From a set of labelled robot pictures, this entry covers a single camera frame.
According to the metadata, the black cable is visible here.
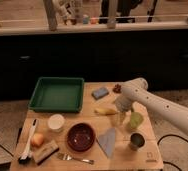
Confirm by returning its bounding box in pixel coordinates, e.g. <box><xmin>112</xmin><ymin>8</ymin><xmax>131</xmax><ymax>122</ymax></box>
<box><xmin>157</xmin><ymin>133</ymin><xmax>188</xmax><ymax>171</ymax></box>

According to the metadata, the blue folded cloth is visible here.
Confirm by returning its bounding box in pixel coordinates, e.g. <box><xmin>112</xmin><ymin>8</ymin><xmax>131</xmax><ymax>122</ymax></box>
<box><xmin>97</xmin><ymin>127</ymin><xmax>116</xmax><ymax>158</ymax></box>

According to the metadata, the dark metal cup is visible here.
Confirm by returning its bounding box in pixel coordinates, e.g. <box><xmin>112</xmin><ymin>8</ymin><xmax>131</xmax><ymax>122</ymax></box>
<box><xmin>129</xmin><ymin>133</ymin><xmax>145</xmax><ymax>151</ymax></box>

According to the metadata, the yellow banana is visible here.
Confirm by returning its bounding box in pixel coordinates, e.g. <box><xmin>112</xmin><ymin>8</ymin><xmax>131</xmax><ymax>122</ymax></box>
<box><xmin>94</xmin><ymin>108</ymin><xmax>117</xmax><ymax>115</ymax></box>

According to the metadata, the wooden block eraser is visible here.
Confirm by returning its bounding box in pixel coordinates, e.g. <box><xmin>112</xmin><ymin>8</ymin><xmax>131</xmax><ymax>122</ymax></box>
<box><xmin>33</xmin><ymin>140</ymin><xmax>59</xmax><ymax>165</ymax></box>

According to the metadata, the white plastic cup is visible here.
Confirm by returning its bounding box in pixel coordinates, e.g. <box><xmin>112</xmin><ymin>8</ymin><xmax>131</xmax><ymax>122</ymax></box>
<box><xmin>47</xmin><ymin>114</ymin><xmax>65</xmax><ymax>131</ymax></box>

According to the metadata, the dark red bowl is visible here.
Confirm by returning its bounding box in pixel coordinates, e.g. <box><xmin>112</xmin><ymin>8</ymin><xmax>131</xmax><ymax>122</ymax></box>
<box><xmin>66</xmin><ymin>123</ymin><xmax>96</xmax><ymax>152</ymax></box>

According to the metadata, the orange fruit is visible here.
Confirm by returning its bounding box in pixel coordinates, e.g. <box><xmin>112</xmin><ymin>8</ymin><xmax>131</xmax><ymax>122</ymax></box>
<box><xmin>31</xmin><ymin>133</ymin><xmax>44</xmax><ymax>147</ymax></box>

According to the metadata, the blue sponge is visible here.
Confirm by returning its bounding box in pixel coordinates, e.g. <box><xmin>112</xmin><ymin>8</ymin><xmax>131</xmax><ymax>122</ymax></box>
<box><xmin>92</xmin><ymin>87</ymin><xmax>109</xmax><ymax>100</ymax></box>

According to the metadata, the silver fork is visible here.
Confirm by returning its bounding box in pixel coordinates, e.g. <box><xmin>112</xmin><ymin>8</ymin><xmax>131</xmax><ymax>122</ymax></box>
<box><xmin>57</xmin><ymin>153</ymin><xmax>94</xmax><ymax>165</ymax></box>

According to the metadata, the light green cup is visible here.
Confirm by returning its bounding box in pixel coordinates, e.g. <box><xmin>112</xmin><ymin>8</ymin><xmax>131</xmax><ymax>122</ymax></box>
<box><xmin>128</xmin><ymin>112</ymin><xmax>144</xmax><ymax>129</ymax></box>

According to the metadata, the dark red grape bunch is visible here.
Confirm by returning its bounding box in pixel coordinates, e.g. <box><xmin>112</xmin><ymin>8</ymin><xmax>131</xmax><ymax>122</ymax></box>
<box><xmin>112</xmin><ymin>84</ymin><xmax>121</xmax><ymax>93</ymax></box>

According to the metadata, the green plastic tray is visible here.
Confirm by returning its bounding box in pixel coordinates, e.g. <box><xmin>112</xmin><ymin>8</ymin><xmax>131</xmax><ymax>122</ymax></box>
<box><xmin>29</xmin><ymin>77</ymin><xmax>84</xmax><ymax>113</ymax></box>

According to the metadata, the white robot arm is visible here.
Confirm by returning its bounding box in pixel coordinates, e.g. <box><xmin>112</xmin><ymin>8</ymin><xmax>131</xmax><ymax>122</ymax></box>
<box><xmin>114</xmin><ymin>78</ymin><xmax>188</xmax><ymax>135</ymax></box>

